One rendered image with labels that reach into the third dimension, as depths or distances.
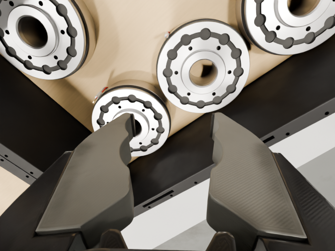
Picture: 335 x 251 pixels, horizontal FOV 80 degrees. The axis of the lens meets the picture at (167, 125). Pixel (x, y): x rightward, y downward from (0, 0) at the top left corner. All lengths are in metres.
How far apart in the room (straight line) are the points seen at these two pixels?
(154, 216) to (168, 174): 0.43
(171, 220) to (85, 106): 0.48
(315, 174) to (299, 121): 1.59
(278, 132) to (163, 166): 0.14
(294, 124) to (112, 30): 0.21
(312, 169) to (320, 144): 1.18
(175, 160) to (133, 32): 0.16
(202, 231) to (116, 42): 1.93
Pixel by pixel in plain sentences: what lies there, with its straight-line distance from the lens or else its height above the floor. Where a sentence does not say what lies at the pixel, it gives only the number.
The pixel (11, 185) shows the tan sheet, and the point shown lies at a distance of 0.48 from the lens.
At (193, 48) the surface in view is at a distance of 0.23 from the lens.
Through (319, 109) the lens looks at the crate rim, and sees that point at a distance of 0.21.
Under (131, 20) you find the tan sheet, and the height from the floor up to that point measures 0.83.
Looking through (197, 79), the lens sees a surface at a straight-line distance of 0.25.
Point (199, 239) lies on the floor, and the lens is 2.17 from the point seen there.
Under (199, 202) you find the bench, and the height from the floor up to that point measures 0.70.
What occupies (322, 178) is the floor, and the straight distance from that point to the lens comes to 1.85.
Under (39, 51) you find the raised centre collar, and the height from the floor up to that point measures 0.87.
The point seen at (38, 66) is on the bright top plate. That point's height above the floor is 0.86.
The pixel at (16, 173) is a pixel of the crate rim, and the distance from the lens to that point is 0.27.
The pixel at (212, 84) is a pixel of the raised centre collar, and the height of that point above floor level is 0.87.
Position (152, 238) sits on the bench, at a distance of 0.77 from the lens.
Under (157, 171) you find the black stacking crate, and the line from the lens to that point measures 0.27.
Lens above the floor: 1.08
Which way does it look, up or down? 59 degrees down
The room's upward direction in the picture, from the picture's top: 176 degrees counter-clockwise
